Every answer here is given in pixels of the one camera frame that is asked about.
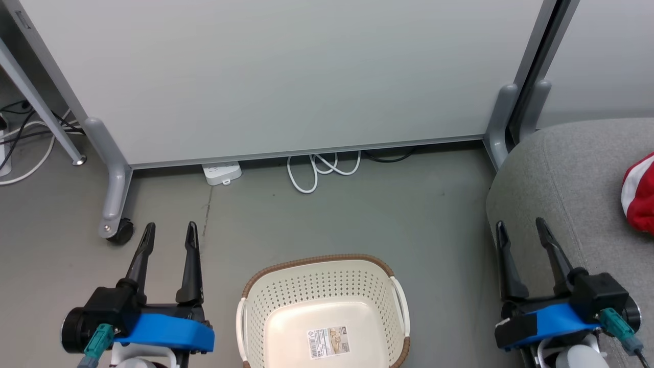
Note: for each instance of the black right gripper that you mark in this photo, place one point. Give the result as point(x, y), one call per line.
point(603, 294)

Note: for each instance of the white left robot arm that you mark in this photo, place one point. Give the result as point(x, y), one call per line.
point(138, 360)

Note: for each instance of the red and white garment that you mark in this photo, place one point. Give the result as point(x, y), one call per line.
point(644, 204)

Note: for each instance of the black caster wheel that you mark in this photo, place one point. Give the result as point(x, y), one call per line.
point(124, 232)

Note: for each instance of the cream perforated laundry basket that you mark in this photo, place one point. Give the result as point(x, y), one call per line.
point(327, 286)

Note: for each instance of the white power strip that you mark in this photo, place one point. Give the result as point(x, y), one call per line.
point(222, 173)

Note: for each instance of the grey partition leg with caster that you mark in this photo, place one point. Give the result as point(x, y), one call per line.
point(116, 184)

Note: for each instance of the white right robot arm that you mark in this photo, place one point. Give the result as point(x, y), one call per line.
point(572, 358)

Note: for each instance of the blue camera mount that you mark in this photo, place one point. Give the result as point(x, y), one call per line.
point(557, 319)
point(168, 332)

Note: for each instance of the grey metal table leg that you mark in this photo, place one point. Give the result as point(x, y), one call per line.
point(36, 97)

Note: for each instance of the narrow white partition panel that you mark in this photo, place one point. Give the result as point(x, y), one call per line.
point(613, 51)

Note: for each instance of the paper label sticker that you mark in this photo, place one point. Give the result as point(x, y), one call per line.
point(328, 342)

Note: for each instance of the grey fabric sofa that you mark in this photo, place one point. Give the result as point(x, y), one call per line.
point(572, 179)

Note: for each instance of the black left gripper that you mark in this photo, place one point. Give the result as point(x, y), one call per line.
point(107, 306)

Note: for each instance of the large white partition panel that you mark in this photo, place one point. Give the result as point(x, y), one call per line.
point(306, 76)

